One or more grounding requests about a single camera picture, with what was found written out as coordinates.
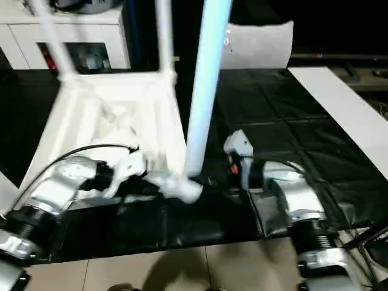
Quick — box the black table mat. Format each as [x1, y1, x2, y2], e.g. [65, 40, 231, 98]
[0, 68, 388, 265]

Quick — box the white plastic table leg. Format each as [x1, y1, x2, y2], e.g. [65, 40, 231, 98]
[25, 0, 77, 80]
[155, 0, 177, 80]
[184, 0, 235, 183]
[0, 165, 21, 213]

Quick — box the thin black bar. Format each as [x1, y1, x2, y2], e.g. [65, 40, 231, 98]
[289, 53, 388, 60]

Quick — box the dark robot left foot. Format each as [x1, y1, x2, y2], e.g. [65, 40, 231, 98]
[107, 283, 137, 291]

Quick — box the black metal table frame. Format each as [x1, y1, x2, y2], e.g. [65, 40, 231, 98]
[344, 220, 388, 250]

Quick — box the grey cushion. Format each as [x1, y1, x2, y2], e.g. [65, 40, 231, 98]
[219, 20, 295, 71]

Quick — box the white low table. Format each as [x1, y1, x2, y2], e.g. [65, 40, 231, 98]
[287, 67, 388, 177]

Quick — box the white plastic table top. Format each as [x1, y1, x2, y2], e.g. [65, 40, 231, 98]
[25, 71, 204, 210]

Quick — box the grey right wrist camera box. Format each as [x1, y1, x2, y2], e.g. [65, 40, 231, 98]
[222, 129, 255, 159]

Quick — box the white cabinet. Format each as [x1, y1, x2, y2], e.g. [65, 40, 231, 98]
[0, 7, 132, 71]

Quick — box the grey bag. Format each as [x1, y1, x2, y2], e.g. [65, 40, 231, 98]
[54, 0, 122, 15]

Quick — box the black sofa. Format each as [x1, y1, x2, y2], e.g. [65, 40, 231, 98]
[121, 0, 388, 71]

